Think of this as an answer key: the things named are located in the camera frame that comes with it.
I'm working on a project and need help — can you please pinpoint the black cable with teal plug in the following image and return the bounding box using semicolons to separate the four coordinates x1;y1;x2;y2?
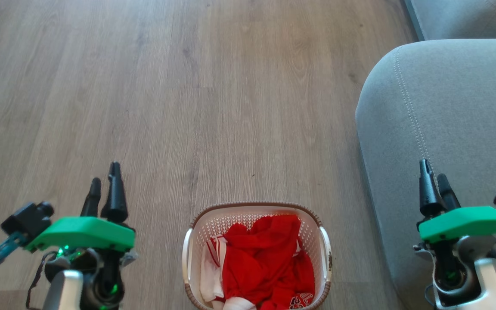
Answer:
0;232;29;310

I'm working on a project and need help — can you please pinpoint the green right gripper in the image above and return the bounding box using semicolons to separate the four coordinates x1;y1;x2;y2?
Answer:
418;159;496;244

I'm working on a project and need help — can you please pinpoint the white garment with red stripes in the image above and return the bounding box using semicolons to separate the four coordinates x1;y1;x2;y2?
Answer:
199;235;257;310

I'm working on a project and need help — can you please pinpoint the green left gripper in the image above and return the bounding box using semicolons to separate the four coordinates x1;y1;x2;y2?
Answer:
24;162;136;253

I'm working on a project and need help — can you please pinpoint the white woven plastic laundry basket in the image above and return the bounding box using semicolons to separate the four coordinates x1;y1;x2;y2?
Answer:
182;201;332;310

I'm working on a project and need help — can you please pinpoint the grey fabric sofa seat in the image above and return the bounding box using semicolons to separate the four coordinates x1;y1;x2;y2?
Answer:
404;0;496;42

